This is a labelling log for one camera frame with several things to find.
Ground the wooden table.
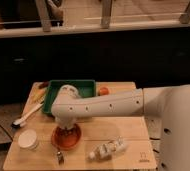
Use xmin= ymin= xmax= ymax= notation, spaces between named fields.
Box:
xmin=2 ymin=81 xmax=158 ymax=171

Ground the red bowl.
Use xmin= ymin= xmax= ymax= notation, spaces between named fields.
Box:
xmin=51 ymin=124 xmax=82 ymax=151

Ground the orange fruit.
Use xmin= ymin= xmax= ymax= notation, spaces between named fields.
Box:
xmin=98 ymin=87 xmax=109 ymax=96

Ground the green plastic tray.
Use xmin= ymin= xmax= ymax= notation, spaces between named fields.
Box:
xmin=42 ymin=80 xmax=96 ymax=116

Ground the dark red small item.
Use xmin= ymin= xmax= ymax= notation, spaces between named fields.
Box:
xmin=38 ymin=82 xmax=49 ymax=89

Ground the dark red grape bunch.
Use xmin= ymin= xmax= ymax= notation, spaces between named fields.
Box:
xmin=59 ymin=128 xmax=76 ymax=136

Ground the clear plastic bottle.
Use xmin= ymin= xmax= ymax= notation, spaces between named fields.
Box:
xmin=88 ymin=138 xmax=128 ymax=160

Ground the white round lid container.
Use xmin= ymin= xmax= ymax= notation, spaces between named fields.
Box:
xmin=18 ymin=129 xmax=38 ymax=149

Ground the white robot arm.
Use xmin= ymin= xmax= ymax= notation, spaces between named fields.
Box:
xmin=51 ymin=84 xmax=190 ymax=171

